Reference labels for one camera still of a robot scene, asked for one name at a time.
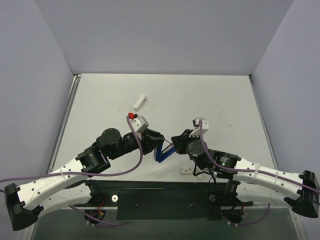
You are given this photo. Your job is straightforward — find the purple cable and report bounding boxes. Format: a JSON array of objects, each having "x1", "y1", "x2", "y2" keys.
[
  {"x1": 0, "y1": 113, "x2": 145, "y2": 193},
  {"x1": 197, "y1": 119, "x2": 320, "y2": 196}
]

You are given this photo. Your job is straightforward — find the white stapler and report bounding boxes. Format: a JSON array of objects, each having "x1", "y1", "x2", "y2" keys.
[{"x1": 133, "y1": 93, "x2": 147, "y2": 112}]

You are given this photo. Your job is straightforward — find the aluminium frame rail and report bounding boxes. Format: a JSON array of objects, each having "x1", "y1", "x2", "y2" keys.
[{"x1": 47, "y1": 74, "x2": 82, "y2": 174}]

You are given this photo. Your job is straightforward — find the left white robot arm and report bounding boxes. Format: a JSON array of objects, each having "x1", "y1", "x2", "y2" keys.
[{"x1": 4, "y1": 128, "x2": 164, "y2": 231}]

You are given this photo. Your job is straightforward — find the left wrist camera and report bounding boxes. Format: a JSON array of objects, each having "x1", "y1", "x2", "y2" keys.
[{"x1": 127, "y1": 112, "x2": 149, "y2": 134}]

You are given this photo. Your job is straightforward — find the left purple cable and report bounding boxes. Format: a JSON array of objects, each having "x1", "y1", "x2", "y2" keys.
[{"x1": 0, "y1": 113, "x2": 145, "y2": 193}]

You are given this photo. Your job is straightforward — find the blue and black stapler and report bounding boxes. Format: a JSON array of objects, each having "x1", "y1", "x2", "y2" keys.
[{"x1": 153, "y1": 143, "x2": 176, "y2": 163}]

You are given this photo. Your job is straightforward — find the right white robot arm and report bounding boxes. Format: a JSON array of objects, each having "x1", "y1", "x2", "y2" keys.
[{"x1": 171, "y1": 129, "x2": 320, "y2": 219}]

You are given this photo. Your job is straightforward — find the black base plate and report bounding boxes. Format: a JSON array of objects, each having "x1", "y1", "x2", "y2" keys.
[{"x1": 78, "y1": 180, "x2": 253, "y2": 220}]

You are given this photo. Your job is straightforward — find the small staple box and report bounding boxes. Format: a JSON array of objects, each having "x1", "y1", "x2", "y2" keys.
[{"x1": 179, "y1": 167, "x2": 193, "y2": 175}]

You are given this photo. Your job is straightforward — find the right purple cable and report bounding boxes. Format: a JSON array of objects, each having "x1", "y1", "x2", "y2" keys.
[{"x1": 197, "y1": 119, "x2": 320, "y2": 196}]

